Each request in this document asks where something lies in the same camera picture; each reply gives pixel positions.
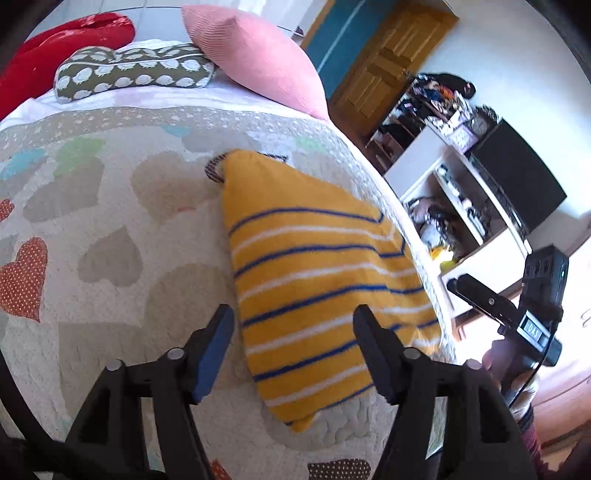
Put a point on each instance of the person's right forearm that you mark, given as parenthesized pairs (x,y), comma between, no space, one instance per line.
(531,431)

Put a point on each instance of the person's right hand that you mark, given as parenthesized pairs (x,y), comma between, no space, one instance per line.
(499,362)

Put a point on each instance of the teal wall panel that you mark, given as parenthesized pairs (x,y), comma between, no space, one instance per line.
(341,50)

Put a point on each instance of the white shelf unit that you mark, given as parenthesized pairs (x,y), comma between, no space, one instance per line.
(420,157)

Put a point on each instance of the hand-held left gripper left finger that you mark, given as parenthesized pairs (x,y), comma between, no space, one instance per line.
(214,355)

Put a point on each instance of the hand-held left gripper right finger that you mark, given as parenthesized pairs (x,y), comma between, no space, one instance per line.
(375,350)

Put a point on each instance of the hedgehog print bolster pillow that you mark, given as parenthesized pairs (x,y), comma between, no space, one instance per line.
(134,74)

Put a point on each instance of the pile of clutter on shelf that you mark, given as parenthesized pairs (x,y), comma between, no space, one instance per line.
(438,101)

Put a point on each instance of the black television screen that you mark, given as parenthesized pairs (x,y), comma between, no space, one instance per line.
(521,175)

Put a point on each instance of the small round clock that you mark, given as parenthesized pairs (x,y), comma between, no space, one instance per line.
(480,125)

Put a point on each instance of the heart patterned quilt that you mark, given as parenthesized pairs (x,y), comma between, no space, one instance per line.
(115,230)

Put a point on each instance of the yellow striped knit sweater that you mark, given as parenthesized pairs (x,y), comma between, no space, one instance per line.
(314,286)

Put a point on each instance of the red patterned blanket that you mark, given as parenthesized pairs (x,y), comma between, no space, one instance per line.
(46,60)

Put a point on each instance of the pink pillow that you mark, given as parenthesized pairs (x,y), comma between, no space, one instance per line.
(268,60)

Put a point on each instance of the wooden door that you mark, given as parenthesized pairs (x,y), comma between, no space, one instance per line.
(388,64)

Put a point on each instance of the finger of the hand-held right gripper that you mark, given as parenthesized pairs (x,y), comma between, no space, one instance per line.
(485,302)

